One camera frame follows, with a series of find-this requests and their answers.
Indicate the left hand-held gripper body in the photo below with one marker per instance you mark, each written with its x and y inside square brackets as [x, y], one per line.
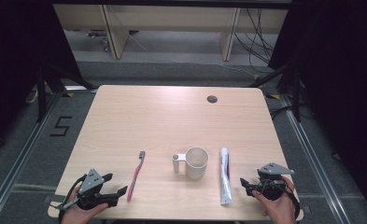
[91, 182]

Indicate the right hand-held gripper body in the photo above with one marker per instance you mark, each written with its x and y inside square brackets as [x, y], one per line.
[273, 169]

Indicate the white toothpaste tube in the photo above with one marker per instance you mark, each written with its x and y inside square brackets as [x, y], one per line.
[225, 177]

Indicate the pink toothbrush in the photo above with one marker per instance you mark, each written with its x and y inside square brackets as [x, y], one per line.
[135, 178]

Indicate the person's right hand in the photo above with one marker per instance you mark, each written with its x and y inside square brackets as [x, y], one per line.
[282, 210]

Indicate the person's left hand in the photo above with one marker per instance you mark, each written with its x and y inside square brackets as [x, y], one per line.
[75, 215]

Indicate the black metal stand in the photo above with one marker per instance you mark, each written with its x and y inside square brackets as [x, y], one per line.
[296, 93]
[41, 93]

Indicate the black curtain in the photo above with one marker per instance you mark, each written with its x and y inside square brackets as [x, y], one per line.
[13, 62]
[343, 77]

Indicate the light wooden shelf unit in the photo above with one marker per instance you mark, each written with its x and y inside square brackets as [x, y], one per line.
[172, 21]

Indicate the aluminium floor rail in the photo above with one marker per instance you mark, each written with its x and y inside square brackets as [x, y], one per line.
[312, 161]
[19, 155]

